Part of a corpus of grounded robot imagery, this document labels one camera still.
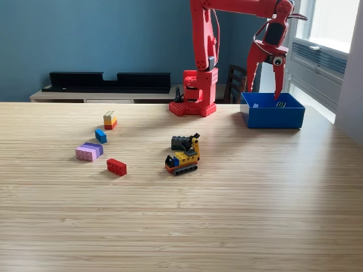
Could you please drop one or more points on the dark grey brick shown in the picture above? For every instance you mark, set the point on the dark grey brick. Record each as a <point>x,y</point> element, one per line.
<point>177,143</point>

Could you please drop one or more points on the beige yellow red brick stack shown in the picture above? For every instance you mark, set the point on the beige yellow red brick stack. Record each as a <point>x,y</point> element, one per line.
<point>110,120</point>

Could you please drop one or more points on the blue plastic bin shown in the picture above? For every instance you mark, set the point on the blue plastic bin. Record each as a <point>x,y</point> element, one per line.
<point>275,117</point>

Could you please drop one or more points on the pale wooden sideboard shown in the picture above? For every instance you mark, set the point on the pale wooden sideboard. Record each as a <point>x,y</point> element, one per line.
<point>99,97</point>

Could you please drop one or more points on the dark wooden chair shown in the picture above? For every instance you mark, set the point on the dark wooden chair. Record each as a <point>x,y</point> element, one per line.
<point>235,82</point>

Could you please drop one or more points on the black table clamp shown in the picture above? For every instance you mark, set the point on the black table clamp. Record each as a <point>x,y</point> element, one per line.
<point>178,95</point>

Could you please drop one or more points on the yellow toy digger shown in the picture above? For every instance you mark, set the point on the yellow toy digger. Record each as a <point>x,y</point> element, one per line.
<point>184,160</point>

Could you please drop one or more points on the grey window vent grille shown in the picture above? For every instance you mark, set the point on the grey window vent grille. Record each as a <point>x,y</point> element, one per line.
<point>326,61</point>

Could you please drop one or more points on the pink and purple brick stack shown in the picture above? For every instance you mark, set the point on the pink and purple brick stack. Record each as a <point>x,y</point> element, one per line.
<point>89,151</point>

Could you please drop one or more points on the small blue brick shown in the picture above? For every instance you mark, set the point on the small blue brick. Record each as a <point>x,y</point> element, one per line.
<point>101,136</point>

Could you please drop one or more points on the white window frame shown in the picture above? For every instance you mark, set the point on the white window frame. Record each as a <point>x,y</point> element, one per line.
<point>326,22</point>

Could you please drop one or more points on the green brick stack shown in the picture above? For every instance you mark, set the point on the green brick stack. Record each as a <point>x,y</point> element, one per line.
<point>281,104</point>

